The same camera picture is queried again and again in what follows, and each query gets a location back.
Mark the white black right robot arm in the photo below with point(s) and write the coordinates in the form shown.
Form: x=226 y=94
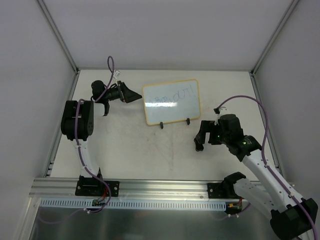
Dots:
x=289 y=213

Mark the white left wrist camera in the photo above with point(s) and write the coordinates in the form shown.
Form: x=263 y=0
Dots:
x=116 y=75

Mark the aluminium mounting rail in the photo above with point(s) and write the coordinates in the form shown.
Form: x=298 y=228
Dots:
x=181 y=190

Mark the black felt eraser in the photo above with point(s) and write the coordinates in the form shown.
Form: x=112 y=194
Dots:
x=199 y=143

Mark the black whiteboard stand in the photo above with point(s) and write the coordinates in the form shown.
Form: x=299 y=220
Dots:
x=187 y=121

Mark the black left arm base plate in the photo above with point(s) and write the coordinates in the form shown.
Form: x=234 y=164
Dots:
x=91 y=187

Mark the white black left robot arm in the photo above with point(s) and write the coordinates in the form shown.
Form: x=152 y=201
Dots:
x=77 y=124

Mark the white slotted cable duct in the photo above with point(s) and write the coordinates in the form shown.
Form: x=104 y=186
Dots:
x=115 y=203

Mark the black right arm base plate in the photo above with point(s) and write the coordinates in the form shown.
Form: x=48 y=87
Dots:
x=221 y=190

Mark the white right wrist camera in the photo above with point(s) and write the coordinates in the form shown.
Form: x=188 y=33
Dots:
x=220 y=111

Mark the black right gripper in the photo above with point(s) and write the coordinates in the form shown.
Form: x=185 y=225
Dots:
x=209 y=132

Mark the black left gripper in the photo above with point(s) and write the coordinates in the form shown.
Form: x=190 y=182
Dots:
x=121 y=91

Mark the yellow framed whiteboard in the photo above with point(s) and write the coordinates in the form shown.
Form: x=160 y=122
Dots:
x=171 y=102

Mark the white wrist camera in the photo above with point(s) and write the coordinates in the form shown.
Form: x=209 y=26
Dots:
x=220 y=111
x=116 y=75

